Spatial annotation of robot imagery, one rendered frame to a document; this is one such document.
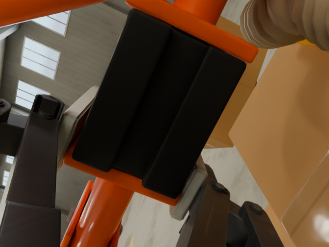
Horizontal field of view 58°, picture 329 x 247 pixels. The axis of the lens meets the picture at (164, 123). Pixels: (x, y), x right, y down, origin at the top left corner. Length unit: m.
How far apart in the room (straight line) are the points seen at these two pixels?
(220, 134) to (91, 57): 8.46
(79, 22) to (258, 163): 9.21
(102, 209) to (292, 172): 0.15
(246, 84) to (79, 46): 8.42
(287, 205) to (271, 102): 0.13
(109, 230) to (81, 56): 9.69
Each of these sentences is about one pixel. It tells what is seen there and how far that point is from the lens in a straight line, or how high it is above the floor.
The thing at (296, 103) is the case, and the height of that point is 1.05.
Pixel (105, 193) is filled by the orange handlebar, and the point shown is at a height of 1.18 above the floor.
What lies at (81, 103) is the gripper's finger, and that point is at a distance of 0.16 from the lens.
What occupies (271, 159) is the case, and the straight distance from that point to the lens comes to 0.29.
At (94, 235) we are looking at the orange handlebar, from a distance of 0.18.
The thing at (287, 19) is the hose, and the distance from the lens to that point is 0.19.
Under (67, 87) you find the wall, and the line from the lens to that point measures 10.59.
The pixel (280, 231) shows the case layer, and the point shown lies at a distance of 1.13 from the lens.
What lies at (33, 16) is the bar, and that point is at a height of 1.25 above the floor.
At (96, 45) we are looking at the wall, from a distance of 9.51.
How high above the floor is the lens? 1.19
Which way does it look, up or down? 9 degrees down
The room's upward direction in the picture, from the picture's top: 66 degrees counter-clockwise
